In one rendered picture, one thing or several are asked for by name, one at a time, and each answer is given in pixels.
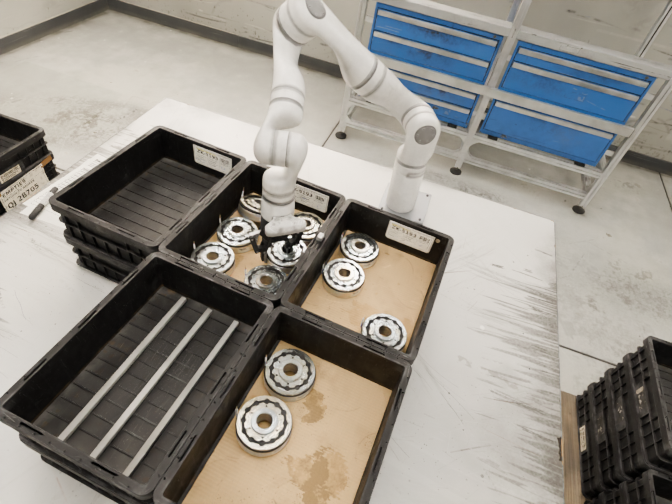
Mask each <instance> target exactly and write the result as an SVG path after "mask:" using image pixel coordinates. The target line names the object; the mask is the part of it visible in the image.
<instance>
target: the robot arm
mask: <svg viewBox="0 0 672 504"><path fill-rule="evenodd" d="M316 36H318V37H320V38H321V39H322V40H323V41H325V42H326V43H327V44H328V45H329V46H330V47H331V48H332V50H333V51H334V52H335V54H336V56H337V60H338V63H339V67H340V70H341V73H342V76H343V79H344V81H345V82H346V84H347V85H348V86H349V87H350V88H351V89H353V90H354V91H355V92H356V93H357V94H359V95H360V96H361V97H362V98H364V99H365V100H367V101H369V102H371V103H373V104H376V105H380V106H382V107H384V108H386V109H387V110H388V111H390V112H391V113H392V114H393V115H394V116H395V117H396V118H397V120H398V121H399V122H400V123H401V125H402V127H403V129H404V131H405V134H406V139H405V143H404V144H403V145H401V146H400V147H399V148H398V151H397V155H396V159H395V163H394V168H393V172H392V176H391V180H390V185H389V189H388V193H387V197H386V204H387V206H388V207H389V208H390V209H391V210H393V211H395V212H399V213H406V212H409V211H411V210H412V209H413V208H414V205H415V202H416V198H417V195H418V192H419V189H420V185H421V182H422V179H423V175H424V172H425V169H426V165H427V162H428V160H429V159H430V158H431V157H432V155H433V152H434V150H435V147H436V144H437V141H438V139H439V135H440V130H441V126H440V122H439V120H438V118H437V117H436V115H435V113H434V111H433V109H432V108H431V107H430V106H429V105H428V104H427V103H426V102H424V101H423V100H421V99H420V98H418V97H417V96H416V95H414V94H413V93H412V92H410V91H409V90H408V89H407V88H405V87H404V86H403V84H402V83H401V82H400V81H399V80H398V78H397V77H396V76H395V75H394V74H393V73H392V72H391V71H390V70H389V69H388V68H387V67H386V66H385V65H384V64H383V63H382V62H381V61H380V60H379V59H378V58H377V57H376V56H375V55H373V54H372V53H371V52H370V51H369V50H368V49H367V48H365V47H364V46H363V45H362V44H361V43H360V42H359V41H358V40H357V39H356V38H355V37H354V36H353V35H352V34H351V33H350V32H349V31H348V30H347V28H346V27H345V26H344V25H343V24H342V23H341V22H340V20H339V19H338V18H337V17H336V16H335V15H334V13H333V12H332V11H331V10H330V9H329V8H328V6H327V5H326V4H325V3H324V2H323V1H322V0H286V1H285V2H284V3H283V4H282V5H281V6H280V7H279V8H278V9H277V11H276V12H275V14H274V18H273V59H274V73H273V83H272V90H271V96H270V103H269V109H268V113H267V115H266V118H265V120H264V122H263V124H262V126H261V128H260V130H259V132H258V134H257V136H256V138H255V141H254V145H253V152H254V156H255V158H256V160H257V161H258V162H259V163H261V164H264V165H271V166H277V167H272V168H269V169H267V170H266V171H265V172H264V174H263V179H262V198H261V222H260V223H261V225H260V227H259V229H258V231H255V232H252V231H251V230H249V231H248V232H247V234H248V237H249V240H250V242H251V245H252V247H253V250H254V252H255V253H256V254H258V253H259V252H260V258H261V260H262V262H263V261H264V263H267V255H268V253H267V251H268V249H269V248H270V247H271V245H272V243H275V242H281V241H283V240H284V244H283V252H284V253H290V250H291V247H292V246H298V245H299V242H300V240H301V238H302V236H303V233H304V231H305V230H306V221H305V220H303V219H301V218H297V217H294V209H295V199H294V197H295V186H296V180H297V177H298V174H299V172H300V169H301V167H302V165H303V163H304V161H305V159H306V156H307V153H308V143H307V140H306V138H305V137H304V136H303V135H302V134H300V133H296V132H289V131H282V129H289V128H294V127H297V126H298V125H299V124H300V123H301V121H302V118H303V110H304V102H305V82H304V79H303V76H302V74H301V72H300V70H299V68H298V59H299V55H300V52H301V49H302V47H303V45H305V44H307V43H308V42H309V41H311V40H312V39H313V38H314V37H316ZM290 234H293V235H292V237H291V239H290V240H289V239H288V236H289V235H290ZM258 236H261V237H262V241H261V243H260V245H257V243H256V241H258Z"/></svg>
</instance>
